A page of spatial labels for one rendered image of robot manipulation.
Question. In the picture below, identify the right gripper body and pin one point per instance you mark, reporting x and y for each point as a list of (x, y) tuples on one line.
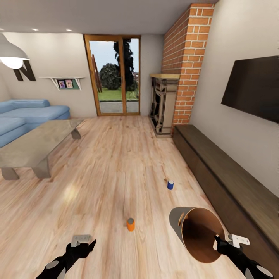
[(223, 247)]

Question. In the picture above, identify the can of soda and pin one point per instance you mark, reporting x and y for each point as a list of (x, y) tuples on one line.
[(130, 224), (170, 184)]

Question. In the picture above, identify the trash can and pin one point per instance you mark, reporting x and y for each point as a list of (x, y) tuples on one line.
[(196, 227)]

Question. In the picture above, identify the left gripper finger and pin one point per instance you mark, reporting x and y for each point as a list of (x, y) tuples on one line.
[(91, 246)]

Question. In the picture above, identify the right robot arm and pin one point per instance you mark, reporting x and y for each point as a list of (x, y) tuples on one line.
[(250, 268)]

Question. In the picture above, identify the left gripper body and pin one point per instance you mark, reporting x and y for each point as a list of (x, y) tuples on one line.
[(81, 251)]

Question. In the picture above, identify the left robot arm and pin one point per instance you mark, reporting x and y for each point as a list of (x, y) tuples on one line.
[(74, 250)]

